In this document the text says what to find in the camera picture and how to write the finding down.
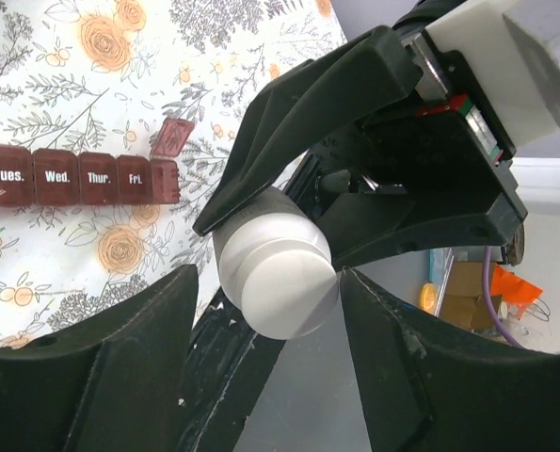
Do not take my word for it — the white pill bottle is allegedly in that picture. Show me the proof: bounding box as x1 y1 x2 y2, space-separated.
212 186 339 340

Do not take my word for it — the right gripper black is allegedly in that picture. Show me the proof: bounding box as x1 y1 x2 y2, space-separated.
193 26 527 268

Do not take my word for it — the floral tablecloth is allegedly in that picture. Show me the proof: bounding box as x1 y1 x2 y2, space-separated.
0 1 344 348

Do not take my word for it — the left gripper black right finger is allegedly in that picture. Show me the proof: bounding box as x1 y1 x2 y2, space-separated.
340 268 560 451

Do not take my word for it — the red weekly pill organizer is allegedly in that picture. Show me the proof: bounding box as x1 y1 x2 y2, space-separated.
0 119 195 207

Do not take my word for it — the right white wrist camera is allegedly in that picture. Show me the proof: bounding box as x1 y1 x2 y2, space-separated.
426 0 560 147

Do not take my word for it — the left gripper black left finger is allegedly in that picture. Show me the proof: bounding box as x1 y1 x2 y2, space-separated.
0 265 199 451

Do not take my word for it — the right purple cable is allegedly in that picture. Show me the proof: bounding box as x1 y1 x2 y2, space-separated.
481 244 525 349

